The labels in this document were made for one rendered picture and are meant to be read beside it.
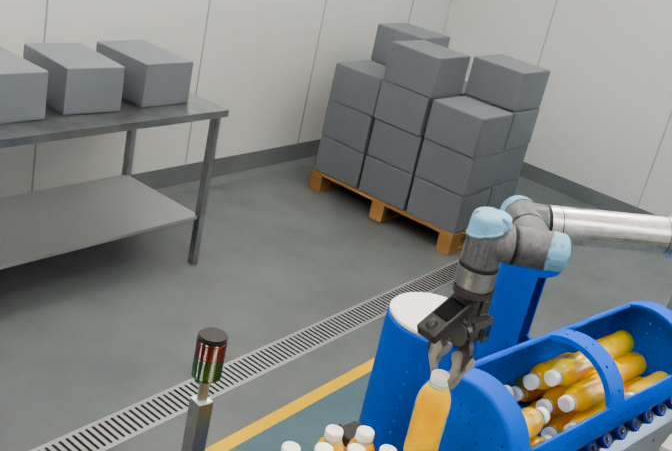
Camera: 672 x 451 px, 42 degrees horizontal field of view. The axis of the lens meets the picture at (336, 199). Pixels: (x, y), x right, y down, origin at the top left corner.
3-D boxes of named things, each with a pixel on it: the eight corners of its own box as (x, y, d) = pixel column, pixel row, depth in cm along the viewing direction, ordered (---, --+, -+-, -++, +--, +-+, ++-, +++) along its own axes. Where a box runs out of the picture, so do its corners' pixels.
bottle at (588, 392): (623, 384, 222) (584, 404, 209) (608, 402, 225) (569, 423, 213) (603, 364, 225) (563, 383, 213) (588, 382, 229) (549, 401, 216)
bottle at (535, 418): (474, 435, 196) (522, 412, 209) (494, 461, 193) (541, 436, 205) (490, 417, 192) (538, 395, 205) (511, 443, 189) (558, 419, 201)
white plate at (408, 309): (500, 326, 258) (499, 330, 258) (429, 284, 275) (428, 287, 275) (443, 350, 238) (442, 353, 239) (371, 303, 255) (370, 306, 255)
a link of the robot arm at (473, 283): (481, 278, 159) (448, 259, 164) (475, 300, 160) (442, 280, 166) (506, 271, 164) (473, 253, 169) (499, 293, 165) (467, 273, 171)
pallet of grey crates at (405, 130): (504, 231, 624) (553, 70, 581) (447, 255, 562) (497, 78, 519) (372, 170, 687) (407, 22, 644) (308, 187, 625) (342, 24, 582)
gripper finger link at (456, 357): (477, 387, 172) (482, 344, 169) (458, 396, 168) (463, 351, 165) (464, 382, 174) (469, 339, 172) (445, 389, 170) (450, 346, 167)
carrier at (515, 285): (437, 448, 345) (507, 462, 346) (496, 252, 314) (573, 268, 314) (433, 406, 372) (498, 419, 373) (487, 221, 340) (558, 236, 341)
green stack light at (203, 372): (227, 379, 183) (231, 359, 181) (202, 387, 179) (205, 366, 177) (210, 363, 187) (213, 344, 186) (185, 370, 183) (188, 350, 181)
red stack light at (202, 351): (231, 359, 181) (234, 343, 180) (205, 366, 177) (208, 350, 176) (213, 343, 185) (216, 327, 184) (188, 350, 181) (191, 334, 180)
